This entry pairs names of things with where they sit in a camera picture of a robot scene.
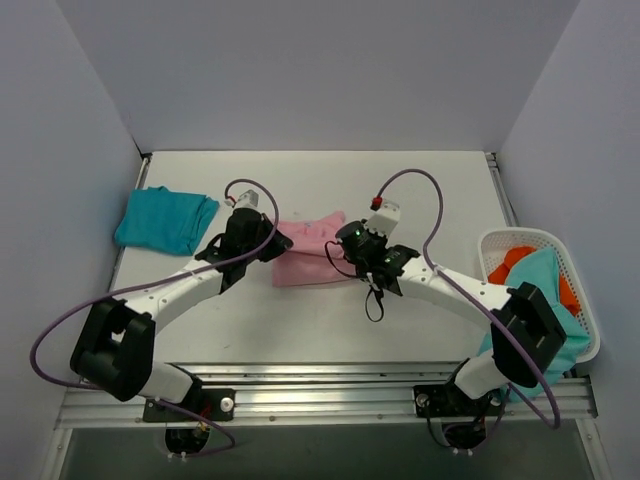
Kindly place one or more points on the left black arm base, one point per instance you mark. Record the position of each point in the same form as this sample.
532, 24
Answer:
194, 427

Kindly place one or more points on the aluminium mounting rail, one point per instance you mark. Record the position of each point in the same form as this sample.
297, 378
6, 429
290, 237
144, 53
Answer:
307, 394

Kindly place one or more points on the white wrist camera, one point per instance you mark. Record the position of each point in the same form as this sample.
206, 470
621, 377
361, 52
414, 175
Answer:
249, 199
386, 216

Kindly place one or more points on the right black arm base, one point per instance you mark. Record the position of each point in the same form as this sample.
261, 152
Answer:
454, 421

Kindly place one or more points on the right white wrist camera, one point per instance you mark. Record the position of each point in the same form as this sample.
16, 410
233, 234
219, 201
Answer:
386, 216

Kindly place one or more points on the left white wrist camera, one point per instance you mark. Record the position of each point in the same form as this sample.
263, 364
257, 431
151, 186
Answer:
249, 199

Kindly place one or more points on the folded teal t shirt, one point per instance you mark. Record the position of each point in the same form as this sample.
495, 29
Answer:
165, 221

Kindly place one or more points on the light turquoise t shirt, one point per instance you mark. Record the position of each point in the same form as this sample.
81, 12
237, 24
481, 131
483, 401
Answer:
540, 271

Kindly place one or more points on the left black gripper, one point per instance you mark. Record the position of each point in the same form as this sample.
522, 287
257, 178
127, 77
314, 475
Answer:
272, 239

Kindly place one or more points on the orange t shirt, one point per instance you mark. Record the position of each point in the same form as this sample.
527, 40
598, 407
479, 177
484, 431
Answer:
565, 294

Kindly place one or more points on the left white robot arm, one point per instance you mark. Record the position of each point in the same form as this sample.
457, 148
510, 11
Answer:
115, 350

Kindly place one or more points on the pink t shirt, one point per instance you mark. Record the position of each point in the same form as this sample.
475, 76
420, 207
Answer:
306, 263

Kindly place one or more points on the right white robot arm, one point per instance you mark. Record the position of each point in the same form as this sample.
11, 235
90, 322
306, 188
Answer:
525, 333

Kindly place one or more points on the white plastic laundry basket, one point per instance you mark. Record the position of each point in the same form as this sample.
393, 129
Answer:
493, 246

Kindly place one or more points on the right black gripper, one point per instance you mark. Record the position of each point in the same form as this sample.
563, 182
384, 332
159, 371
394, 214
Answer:
350, 239

